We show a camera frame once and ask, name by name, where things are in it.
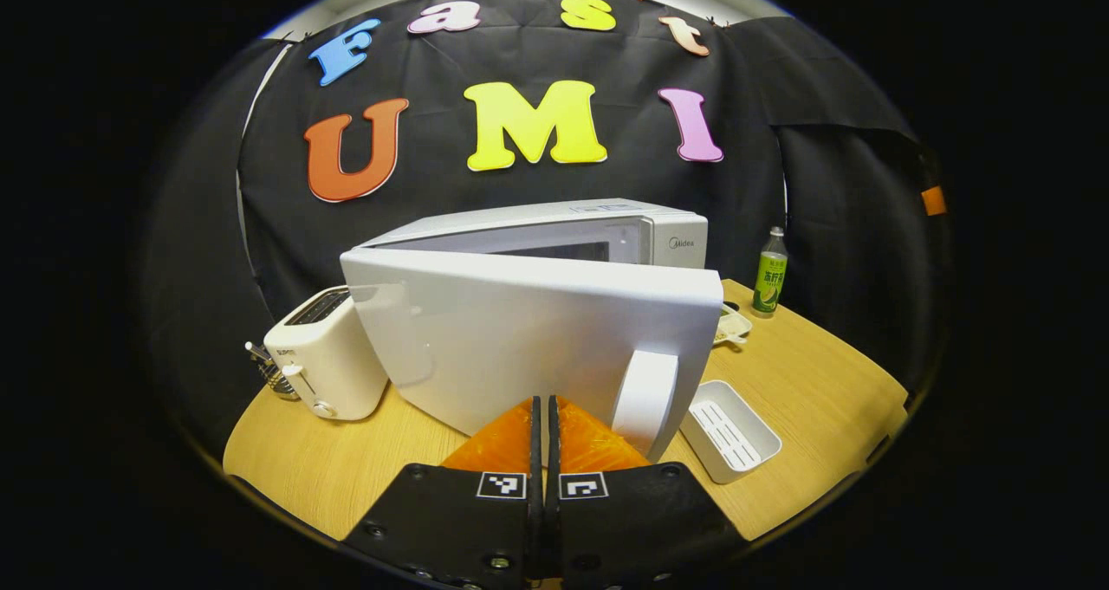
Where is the metal mesh holder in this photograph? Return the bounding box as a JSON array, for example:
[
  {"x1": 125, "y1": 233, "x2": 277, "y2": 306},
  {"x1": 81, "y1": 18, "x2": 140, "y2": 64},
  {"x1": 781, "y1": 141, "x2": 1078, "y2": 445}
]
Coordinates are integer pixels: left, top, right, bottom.
[{"x1": 245, "y1": 341, "x2": 300, "y2": 400}]

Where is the white toaster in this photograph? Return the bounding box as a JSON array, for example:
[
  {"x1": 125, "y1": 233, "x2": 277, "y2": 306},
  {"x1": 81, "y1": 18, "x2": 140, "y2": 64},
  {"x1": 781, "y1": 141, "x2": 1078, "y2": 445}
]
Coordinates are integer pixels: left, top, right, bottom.
[{"x1": 263, "y1": 285, "x2": 389, "y2": 422}]

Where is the green label drink bottle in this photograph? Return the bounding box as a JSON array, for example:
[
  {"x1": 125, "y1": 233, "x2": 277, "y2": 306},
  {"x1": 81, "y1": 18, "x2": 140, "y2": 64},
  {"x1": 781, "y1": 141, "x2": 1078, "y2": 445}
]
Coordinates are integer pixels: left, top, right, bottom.
[{"x1": 751, "y1": 226, "x2": 789, "y2": 318}]

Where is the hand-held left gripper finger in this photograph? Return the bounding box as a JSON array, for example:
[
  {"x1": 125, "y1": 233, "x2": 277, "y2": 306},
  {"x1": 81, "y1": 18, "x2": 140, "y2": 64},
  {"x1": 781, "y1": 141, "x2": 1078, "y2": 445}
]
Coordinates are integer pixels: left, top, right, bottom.
[
  {"x1": 546, "y1": 395, "x2": 750, "y2": 590},
  {"x1": 342, "y1": 395, "x2": 544, "y2": 590}
]

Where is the white divided grain tray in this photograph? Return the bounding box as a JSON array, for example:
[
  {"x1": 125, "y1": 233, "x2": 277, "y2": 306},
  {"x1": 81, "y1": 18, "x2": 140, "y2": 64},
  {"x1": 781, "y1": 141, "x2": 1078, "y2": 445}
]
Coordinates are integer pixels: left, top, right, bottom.
[{"x1": 715, "y1": 302, "x2": 753, "y2": 347}]

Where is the white microwave oven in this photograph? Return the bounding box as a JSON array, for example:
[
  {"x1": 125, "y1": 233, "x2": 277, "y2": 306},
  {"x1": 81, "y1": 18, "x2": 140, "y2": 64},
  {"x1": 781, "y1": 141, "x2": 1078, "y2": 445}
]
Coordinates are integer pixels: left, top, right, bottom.
[{"x1": 340, "y1": 198, "x2": 724, "y2": 463}]

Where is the white rectangular plastic box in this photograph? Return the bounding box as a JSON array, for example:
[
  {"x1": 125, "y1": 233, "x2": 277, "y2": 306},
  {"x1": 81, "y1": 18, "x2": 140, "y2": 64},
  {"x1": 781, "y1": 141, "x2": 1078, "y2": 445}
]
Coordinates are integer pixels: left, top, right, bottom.
[{"x1": 680, "y1": 380, "x2": 782, "y2": 485}]

